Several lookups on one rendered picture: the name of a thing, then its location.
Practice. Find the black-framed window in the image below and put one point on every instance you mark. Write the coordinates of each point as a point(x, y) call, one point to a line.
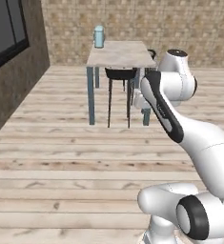
point(4, 25)

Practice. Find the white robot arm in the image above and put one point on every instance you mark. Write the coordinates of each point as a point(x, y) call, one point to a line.
point(208, 149)

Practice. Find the black stool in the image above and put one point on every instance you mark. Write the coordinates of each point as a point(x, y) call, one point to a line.
point(120, 73)

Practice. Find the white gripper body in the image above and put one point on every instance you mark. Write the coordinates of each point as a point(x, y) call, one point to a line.
point(140, 100)

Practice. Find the marble-top table with blue legs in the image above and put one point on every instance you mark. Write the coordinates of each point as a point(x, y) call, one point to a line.
point(119, 54)

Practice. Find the light blue canister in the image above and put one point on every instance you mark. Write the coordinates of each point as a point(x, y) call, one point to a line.
point(99, 36)

